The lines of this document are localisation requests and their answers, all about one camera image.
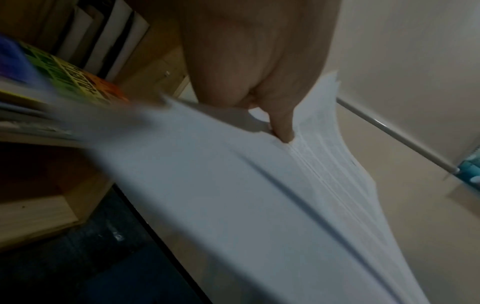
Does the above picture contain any person's left hand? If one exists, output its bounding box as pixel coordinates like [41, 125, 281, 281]
[179, 0, 343, 144]

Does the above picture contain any white paper stack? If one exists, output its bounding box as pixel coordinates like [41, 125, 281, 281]
[48, 71, 432, 304]

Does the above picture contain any row of upright books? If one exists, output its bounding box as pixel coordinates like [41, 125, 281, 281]
[56, 0, 151, 82]

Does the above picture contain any colourful book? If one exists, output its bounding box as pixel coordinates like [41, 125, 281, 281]
[15, 40, 130, 106]

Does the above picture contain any white rod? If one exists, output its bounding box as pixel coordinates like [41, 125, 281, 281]
[336, 97, 461, 174]

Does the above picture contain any stack of flat books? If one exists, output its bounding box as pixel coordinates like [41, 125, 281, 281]
[0, 75, 76, 140]

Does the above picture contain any wooden bookshelf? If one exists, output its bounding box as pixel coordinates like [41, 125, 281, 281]
[0, 0, 190, 253]

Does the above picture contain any blue patterned object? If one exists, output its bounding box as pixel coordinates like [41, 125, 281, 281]
[455, 145, 480, 189]

